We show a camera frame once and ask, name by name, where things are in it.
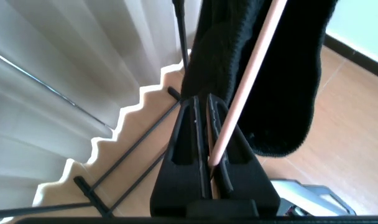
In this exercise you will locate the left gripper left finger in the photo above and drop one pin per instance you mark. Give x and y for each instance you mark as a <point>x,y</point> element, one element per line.
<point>176,183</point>

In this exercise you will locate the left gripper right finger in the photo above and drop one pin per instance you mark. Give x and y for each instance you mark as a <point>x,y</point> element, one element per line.
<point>254,186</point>

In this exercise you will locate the black shorts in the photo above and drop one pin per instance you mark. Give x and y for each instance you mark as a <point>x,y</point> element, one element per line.
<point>285,93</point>

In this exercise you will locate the pink clothes hanger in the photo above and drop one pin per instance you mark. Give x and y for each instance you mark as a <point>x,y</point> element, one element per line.
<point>254,68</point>

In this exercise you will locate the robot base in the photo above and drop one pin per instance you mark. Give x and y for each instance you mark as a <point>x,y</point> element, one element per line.
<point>307,196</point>

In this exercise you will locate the black clothes rack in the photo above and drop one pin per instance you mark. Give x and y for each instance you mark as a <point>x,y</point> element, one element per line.
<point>136,146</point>

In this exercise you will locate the white curtain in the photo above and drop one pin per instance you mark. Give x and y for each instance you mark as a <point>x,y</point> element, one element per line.
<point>67,46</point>

